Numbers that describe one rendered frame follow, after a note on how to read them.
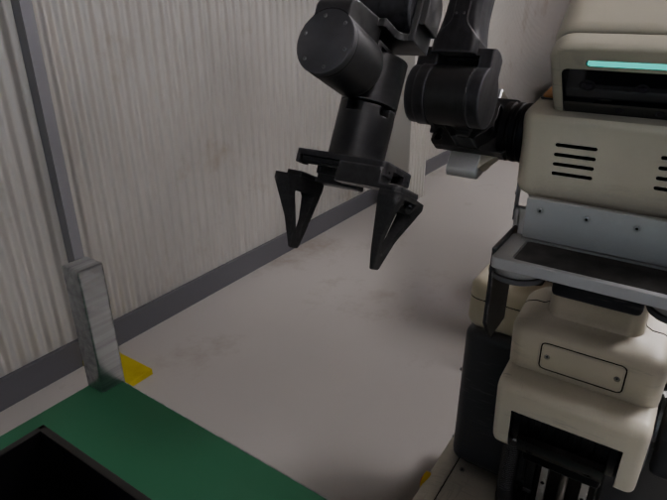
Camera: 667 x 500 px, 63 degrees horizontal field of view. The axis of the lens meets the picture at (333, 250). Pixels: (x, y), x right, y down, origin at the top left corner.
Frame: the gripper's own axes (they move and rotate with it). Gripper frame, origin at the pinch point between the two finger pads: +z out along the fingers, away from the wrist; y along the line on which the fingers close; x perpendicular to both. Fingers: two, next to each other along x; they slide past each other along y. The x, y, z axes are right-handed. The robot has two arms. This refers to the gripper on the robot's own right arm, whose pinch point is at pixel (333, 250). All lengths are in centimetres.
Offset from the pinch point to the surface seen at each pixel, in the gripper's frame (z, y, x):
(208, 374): 64, -112, 121
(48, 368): 75, -159, 85
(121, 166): -8, -160, 97
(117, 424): 22.7, -15.4, -8.1
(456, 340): 31, -38, 190
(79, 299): 11.1, -21.3, -11.3
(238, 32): -83, -159, 142
